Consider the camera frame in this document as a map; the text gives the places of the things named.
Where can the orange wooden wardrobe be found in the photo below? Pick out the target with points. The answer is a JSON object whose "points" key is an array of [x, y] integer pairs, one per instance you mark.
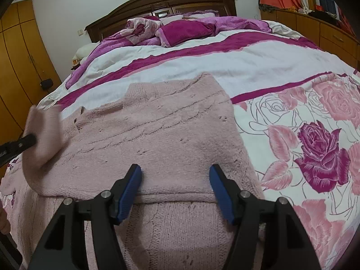
{"points": [[17, 62]]}

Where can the floral pink white blanket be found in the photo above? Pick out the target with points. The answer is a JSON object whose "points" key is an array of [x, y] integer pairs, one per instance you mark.
{"points": [[281, 62]]}

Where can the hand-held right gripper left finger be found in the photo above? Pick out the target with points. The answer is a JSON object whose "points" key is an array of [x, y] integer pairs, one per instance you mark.
{"points": [[128, 191]]}

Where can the dark wooden headboard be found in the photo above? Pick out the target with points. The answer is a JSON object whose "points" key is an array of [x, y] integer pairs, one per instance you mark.
{"points": [[168, 1]]}

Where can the white pillow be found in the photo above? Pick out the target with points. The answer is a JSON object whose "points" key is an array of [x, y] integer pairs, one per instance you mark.
{"points": [[84, 51]]}

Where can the orange wooden dresser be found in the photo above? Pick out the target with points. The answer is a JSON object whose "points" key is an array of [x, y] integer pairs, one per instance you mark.
{"points": [[315, 31]]}

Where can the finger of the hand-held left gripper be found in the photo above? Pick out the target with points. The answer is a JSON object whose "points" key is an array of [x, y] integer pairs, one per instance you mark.
{"points": [[19, 146]]}

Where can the dark clothes pile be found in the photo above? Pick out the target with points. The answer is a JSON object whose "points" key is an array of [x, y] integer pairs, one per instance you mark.
{"points": [[323, 15]]}

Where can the crumpled magenta floral quilt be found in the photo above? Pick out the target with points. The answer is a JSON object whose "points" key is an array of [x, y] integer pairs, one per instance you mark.
{"points": [[180, 29]]}

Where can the white wall socket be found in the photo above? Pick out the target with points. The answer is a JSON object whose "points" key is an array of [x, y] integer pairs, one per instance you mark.
{"points": [[81, 32]]}

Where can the pink knitted sweater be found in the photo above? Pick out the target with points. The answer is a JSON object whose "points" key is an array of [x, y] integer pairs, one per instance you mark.
{"points": [[163, 135]]}

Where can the small black bag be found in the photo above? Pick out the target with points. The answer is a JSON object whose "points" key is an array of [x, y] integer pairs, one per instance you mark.
{"points": [[46, 83]]}

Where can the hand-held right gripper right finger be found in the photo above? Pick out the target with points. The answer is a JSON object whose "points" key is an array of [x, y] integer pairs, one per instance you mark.
{"points": [[222, 191]]}

